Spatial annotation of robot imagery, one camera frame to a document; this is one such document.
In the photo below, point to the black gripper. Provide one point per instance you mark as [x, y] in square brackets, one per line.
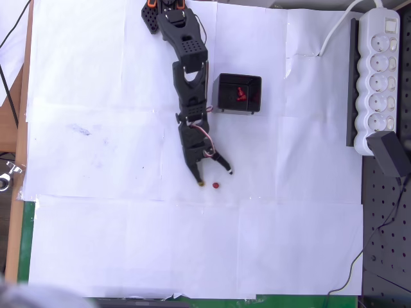
[193, 156]

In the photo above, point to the black robot base orange parts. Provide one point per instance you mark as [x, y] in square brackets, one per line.
[148, 19]

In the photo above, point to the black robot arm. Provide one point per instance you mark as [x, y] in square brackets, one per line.
[189, 57]

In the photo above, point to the black box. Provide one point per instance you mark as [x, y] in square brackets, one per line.
[231, 96]

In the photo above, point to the white paper table cover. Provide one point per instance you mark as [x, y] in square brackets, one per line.
[128, 224]

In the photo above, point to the black flat device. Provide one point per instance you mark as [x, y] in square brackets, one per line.
[141, 303]

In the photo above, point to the black shelf bar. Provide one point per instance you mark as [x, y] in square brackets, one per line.
[352, 83]

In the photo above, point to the black power adapter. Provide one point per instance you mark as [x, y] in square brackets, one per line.
[387, 154]

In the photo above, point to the white power strip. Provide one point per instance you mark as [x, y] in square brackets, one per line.
[379, 80]

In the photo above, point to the metal clamp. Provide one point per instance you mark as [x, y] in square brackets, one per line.
[11, 173]

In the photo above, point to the green cutting mat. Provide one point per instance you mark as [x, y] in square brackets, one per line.
[25, 244]

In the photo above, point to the black pegboard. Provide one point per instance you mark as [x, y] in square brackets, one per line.
[388, 256]

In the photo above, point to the blurred grey object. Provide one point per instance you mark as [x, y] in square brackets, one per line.
[32, 295]

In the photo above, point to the white sheet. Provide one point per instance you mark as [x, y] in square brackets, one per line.
[13, 64]

